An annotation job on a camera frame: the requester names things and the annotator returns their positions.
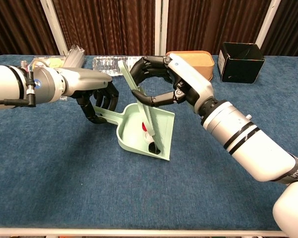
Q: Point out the white table frame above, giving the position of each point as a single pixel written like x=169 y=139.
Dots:
x=114 y=232

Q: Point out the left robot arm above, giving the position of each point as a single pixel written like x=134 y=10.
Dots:
x=8 y=84

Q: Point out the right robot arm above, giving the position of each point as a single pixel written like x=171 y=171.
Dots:
x=250 y=146

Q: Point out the bundle of clear wrapped straws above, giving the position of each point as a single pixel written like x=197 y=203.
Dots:
x=74 y=58

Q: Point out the white partition post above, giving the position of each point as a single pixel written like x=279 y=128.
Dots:
x=161 y=24
x=267 y=22
x=53 y=24

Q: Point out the dark brown pleated curtain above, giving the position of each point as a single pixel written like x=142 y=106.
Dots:
x=104 y=24
x=213 y=22
x=17 y=24
x=292 y=24

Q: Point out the clear plastic water bottle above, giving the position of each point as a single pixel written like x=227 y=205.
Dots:
x=104 y=64

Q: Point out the black bottle cap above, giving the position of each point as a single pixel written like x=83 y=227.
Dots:
x=152 y=148

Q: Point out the mint green hand brush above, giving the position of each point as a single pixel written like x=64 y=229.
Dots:
x=149 y=119

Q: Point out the black cardboard box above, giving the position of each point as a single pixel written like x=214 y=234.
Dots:
x=238 y=70

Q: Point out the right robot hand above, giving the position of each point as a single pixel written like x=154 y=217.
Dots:
x=193 y=79

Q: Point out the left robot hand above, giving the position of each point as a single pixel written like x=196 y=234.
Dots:
x=84 y=79

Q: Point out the clear bag of yellow snacks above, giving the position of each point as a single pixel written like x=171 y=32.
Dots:
x=53 y=62

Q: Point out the brown kraft paper bowl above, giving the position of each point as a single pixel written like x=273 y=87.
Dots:
x=203 y=62

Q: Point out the red bottle cap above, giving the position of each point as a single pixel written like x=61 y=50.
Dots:
x=144 y=127

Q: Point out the mint green dustpan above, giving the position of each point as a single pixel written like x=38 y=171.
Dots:
x=131 y=131

